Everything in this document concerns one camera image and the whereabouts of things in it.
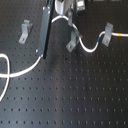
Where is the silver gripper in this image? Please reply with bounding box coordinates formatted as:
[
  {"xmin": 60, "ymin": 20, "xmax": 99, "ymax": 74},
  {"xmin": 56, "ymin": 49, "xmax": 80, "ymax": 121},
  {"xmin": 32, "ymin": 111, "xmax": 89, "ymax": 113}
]
[{"xmin": 37, "ymin": 0, "xmax": 88, "ymax": 59}]

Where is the white cable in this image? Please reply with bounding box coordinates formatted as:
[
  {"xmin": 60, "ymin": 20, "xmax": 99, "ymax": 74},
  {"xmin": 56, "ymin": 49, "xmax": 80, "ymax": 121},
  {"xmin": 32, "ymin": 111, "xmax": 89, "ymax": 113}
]
[{"xmin": 0, "ymin": 15, "xmax": 128, "ymax": 102}]

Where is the middle grey cable clip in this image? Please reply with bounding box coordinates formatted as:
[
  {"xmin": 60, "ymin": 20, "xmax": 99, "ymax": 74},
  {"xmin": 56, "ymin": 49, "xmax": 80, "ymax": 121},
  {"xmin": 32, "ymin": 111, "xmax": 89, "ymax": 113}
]
[{"xmin": 66, "ymin": 31, "xmax": 80, "ymax": 52}]

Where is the grey cable clip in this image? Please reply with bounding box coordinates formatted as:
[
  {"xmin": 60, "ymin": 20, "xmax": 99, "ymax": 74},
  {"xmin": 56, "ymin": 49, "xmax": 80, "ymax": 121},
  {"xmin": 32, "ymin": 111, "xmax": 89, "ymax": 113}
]
[
  {"xmin": 19, "ymin": 20, "xmax": 33, "ymax": 44},
  {"xmin": 66, "ymin": 31, "xmax": 80, "ymax": 52},
  {"xmin": 102, "ymin": 23, "xmax": 113, "ymax": 46}
]

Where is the left grey cable clip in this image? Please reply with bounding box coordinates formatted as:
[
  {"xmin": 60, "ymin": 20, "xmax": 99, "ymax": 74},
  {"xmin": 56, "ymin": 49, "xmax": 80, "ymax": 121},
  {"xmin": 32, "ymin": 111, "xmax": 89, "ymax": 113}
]
[{"xmin": 19, "ymin": 20, "xmax": 33, "ymax": 44}]

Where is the right grey cable clip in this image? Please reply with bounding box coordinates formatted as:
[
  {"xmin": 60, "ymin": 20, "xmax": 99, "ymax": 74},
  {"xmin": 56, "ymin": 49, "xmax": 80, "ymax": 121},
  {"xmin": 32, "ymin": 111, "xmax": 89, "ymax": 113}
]
[{"xmin": 102, "ymin": 23, "xmax": 113, "ymax": 46}]

